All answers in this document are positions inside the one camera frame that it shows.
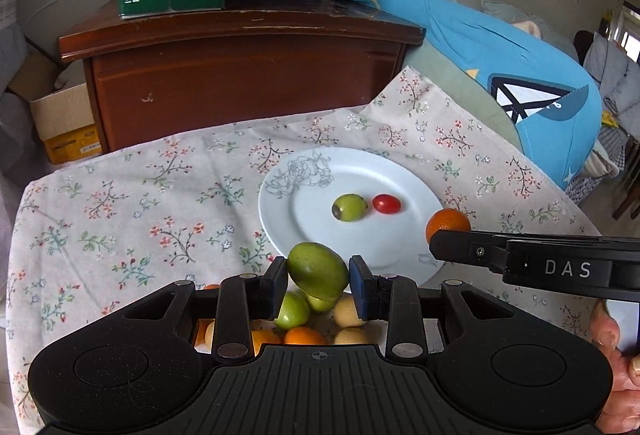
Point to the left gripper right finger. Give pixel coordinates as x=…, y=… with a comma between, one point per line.
x=395, y=300

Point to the checkered purple bedsheet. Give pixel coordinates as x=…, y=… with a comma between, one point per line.
x=22, y=157

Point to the small brown kiwi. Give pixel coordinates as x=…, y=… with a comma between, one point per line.
x=209, y=334

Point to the brown kiwi front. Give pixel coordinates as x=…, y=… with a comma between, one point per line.
x=351, y=336

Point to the floral tablecloth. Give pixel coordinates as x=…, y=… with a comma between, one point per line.
x=94, y=237

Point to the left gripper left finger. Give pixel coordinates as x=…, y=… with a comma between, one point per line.
x=242, y=299

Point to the white floral plate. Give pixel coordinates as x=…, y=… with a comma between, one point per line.
x=296, y=198

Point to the brown wooden nightstand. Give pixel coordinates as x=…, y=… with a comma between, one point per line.
x=154, y=76

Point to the large green jujube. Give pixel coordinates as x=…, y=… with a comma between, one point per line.
x=294, y=311

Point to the person's right hand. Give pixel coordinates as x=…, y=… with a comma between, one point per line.
x=620, y=415

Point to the green sofa cushion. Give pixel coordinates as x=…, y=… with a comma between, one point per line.
x=465, y=91

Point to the blue shark plush pillow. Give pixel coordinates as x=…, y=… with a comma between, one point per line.
x=551, y=100

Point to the small green jujube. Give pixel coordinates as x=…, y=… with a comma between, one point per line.
x=349, y=207

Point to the small cardboard box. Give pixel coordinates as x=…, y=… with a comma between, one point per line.
x=60, y=107

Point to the small orange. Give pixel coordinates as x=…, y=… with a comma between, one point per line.
x=446, y=219

